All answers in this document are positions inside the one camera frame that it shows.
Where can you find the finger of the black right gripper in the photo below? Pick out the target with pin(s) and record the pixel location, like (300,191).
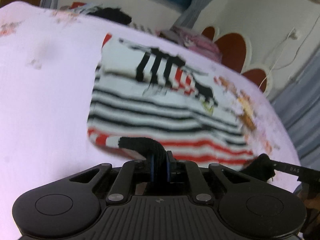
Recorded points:
(260,168)
(304,174)

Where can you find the white grey patterned cloth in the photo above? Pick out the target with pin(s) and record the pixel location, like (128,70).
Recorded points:
(81,8)

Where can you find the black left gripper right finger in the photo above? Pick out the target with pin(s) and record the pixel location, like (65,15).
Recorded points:
(245,206)

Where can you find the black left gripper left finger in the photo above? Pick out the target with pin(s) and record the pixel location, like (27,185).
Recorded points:
(69,206)

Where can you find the pink floral bed sheet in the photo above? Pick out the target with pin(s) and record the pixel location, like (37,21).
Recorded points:
(48,59)

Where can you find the black garment pile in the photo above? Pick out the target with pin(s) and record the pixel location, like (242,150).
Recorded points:
(112,14)

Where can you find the pink grey folded bedding stack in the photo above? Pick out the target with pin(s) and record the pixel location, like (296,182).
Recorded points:
(192,40)

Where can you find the white red black striped sweater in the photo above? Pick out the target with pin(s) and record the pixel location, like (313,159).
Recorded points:
(143,91)

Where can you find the grey white striped mattress sheet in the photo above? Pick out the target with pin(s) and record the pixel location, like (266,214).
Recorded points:
(143,28)

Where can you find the red white scalloped headboard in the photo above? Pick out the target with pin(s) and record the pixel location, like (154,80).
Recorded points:
(236,52)

